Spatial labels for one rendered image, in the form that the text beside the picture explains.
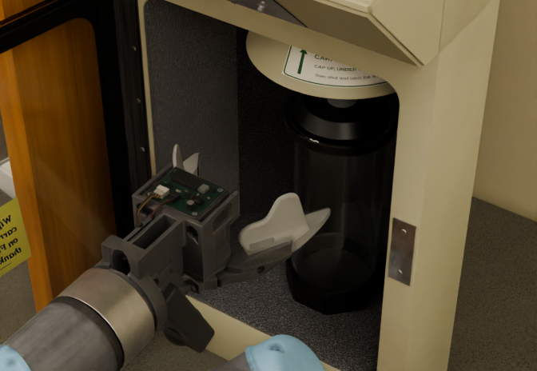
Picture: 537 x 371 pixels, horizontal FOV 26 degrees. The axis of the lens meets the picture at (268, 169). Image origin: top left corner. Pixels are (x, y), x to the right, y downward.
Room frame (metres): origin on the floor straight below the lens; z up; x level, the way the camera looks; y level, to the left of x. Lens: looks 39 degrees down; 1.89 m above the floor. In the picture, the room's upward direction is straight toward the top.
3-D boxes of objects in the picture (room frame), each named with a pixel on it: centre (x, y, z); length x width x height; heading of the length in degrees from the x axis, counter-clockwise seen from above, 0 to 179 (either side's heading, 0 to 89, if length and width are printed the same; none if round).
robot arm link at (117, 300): (0.64, 0.13, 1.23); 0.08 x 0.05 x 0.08; 56
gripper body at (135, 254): (0.70, 0.08, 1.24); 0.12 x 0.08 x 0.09; 146
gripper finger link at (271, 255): (0.73, 0.02, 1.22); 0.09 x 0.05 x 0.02; 112
